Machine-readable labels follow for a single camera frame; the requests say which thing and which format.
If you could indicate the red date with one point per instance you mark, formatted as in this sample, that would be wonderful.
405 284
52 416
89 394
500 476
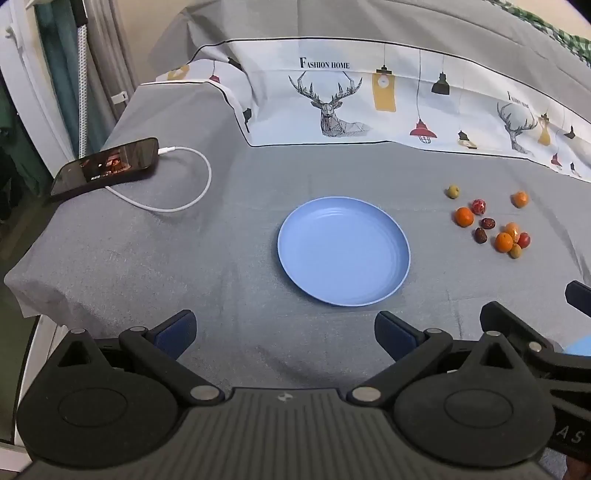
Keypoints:
480 235
487 223

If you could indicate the small orange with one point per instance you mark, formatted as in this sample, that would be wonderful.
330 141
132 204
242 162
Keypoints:
464 217
520 199
503 242
511 228

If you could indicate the white clip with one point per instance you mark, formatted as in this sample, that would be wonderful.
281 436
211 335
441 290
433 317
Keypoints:
119 98

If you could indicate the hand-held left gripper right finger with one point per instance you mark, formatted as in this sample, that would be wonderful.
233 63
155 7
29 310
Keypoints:
397 334

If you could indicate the green plaid cloth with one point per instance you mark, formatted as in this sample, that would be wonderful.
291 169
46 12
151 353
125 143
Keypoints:
568 37

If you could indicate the grey curtain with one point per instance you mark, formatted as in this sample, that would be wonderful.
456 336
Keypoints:
111 55

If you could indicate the light blue cloth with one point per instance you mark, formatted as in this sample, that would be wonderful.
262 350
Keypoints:
579 346

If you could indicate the red fruit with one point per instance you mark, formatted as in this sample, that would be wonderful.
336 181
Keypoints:
524 240
479 206

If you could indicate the teal curtain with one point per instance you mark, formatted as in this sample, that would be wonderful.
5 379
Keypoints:
57 69

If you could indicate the white striped pole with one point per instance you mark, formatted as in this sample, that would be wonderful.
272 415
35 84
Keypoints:
82 92

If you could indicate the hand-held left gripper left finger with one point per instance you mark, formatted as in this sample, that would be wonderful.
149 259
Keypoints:
173 333

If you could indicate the deer print quilt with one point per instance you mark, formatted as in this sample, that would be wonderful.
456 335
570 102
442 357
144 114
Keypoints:
323 74

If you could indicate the black smartphone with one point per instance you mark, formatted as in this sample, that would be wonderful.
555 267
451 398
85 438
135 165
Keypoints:
104 168

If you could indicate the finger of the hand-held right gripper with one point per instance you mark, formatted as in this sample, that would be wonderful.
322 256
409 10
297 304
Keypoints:
581 299
512 323

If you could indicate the green olive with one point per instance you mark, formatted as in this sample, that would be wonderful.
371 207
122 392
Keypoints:
453 191
515 251

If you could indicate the blue plate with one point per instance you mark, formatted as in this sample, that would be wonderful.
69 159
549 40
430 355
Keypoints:
344 251

